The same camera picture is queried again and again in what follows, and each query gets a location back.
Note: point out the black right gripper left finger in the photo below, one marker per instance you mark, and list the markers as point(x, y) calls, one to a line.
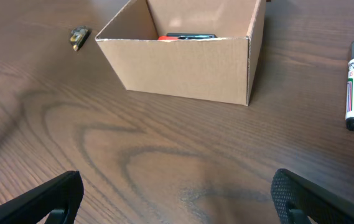
point(57, 200)

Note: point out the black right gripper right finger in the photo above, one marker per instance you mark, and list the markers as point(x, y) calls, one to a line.
point(298, 200)

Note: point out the cardboard box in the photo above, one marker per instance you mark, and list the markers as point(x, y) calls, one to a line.
point(220, 69)

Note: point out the gold correction tape dispenser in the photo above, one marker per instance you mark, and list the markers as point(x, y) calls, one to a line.
point(78, 36)

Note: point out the red black stapler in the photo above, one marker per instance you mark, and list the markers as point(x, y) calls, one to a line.
point(186, 36)

